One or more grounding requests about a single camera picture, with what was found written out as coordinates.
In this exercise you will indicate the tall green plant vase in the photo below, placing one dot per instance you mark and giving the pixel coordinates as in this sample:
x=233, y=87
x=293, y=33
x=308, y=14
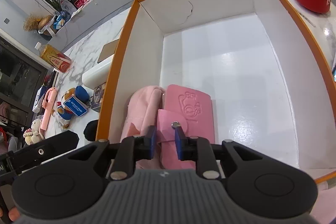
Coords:
x=56, y=5

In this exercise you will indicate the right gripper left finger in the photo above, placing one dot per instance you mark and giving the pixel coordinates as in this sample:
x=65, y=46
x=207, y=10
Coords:
x=132, y=149

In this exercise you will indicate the orange tea drink bottle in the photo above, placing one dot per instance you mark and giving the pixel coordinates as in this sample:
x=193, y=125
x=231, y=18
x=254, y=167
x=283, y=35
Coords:
x=53, y=57

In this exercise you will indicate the pink embossed wallet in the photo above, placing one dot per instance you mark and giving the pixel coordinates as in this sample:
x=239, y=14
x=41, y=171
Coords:
x=193, y=110

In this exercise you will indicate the long white box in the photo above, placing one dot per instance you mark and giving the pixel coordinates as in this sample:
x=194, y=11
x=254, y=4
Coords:
x=98, y=74

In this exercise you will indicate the brown dog plush blue outfit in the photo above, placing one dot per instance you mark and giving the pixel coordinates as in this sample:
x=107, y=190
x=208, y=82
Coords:
x=74, y=102

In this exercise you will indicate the orange cardboard storage box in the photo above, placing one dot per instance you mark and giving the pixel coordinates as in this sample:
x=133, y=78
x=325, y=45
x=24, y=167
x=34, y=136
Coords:
x=271, y=87

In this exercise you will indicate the illustrated card box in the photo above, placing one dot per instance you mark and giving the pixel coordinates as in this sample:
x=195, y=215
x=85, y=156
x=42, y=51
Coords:
x=96, y=100

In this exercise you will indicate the smartphone with lit screen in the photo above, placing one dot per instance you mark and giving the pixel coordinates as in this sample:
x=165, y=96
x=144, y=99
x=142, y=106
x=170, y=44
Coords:
x=334, y=73

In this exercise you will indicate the pink mini backpack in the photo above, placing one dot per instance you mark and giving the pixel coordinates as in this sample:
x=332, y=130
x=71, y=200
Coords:
x=142, y=111

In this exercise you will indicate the white blue small box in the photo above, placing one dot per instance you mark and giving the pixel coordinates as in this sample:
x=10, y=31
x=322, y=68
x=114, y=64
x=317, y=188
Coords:
x=39, y=99

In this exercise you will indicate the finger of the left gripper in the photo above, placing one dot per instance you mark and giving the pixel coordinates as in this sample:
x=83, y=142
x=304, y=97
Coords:
x=58, y=144

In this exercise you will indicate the person left hand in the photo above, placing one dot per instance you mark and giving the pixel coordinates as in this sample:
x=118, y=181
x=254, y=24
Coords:
x=13, y=214

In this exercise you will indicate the dried flower vase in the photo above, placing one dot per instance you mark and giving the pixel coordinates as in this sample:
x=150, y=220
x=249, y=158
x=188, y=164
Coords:
x=36, y=23

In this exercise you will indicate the white dog plush striped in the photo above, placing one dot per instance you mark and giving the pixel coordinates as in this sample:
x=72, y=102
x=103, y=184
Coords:
x=90, y=130

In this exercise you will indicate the small brown cardboard box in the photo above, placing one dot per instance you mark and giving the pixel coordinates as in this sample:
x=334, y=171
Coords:
x=107, y=50

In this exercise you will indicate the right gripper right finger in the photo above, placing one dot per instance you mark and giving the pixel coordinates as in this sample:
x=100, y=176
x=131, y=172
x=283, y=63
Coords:
x=200, y=151

